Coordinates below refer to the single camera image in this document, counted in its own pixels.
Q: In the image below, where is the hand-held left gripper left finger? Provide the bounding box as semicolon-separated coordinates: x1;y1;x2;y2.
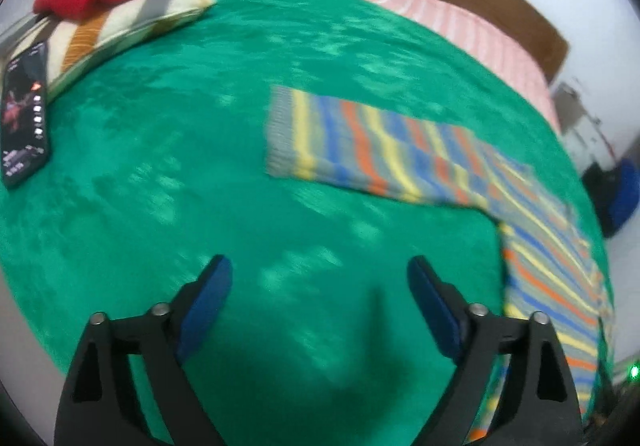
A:
54;255;234;446

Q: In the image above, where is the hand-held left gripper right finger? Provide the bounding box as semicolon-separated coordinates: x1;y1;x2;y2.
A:
406;256;585;446

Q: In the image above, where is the striped knit sweater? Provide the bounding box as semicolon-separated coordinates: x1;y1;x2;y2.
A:
265;85;617;444

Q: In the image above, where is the green patterned blanket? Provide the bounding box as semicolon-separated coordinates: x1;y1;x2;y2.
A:
0;0;613;446

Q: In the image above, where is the black and blue bag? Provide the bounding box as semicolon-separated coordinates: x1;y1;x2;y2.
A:
582;159;640;239

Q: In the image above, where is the grey bedside object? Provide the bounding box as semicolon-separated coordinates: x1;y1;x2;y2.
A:
550;81;618;167

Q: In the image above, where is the black smartphone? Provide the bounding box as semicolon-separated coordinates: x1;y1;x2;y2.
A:
0;41;52;189

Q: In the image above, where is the pink striped bedsheet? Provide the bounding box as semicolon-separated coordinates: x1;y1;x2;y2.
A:
285;0;561;132

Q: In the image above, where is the striped pillow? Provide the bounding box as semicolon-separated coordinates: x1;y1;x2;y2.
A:
9;0;217;100

